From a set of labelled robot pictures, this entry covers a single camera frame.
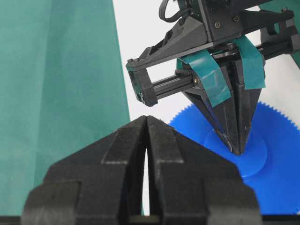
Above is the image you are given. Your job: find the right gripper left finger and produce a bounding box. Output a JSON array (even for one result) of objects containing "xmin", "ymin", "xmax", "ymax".
[{"xmin": 21, "ymin": 116, "xmax": 147, "ymax": 225}]

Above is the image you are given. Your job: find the black looped cable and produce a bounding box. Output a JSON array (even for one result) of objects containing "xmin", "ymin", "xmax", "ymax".
[{"xmin": 158, "ymin": 0, "xmax": 195, "ymax": 23}]

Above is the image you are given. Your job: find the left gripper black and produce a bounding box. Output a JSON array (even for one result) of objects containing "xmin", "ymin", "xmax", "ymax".
[{"xmin": 126, "ymin": 0, "xmax": 300, "ymax": 155}]

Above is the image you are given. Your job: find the green cloth table cover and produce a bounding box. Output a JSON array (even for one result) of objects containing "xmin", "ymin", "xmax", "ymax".
[{"xmin": 0, "ymin": 0, "xmax": 129, "ymax": 216}]

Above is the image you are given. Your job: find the white rectangular board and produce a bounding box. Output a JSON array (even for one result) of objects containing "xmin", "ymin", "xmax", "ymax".
[{"xmin": 112, "ymin": 0, "xmax": 300, "ymax": 215}]

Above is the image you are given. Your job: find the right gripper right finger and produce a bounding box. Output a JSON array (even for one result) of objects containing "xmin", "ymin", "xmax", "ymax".
[{"xmin": 147, "ymin": 116, "xmax": 262, "ymax": 225}]

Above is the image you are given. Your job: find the blue plastic gear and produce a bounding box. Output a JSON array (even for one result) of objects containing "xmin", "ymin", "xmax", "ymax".
[{"xmin": 169, "ymin": 103, "xmax": 300, "ymax": 214}]

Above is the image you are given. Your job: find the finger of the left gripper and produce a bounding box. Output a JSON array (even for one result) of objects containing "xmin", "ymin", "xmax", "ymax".
[{"xmin": 232, "ymin": 37, "xmax": 265, "ymax": 155}]

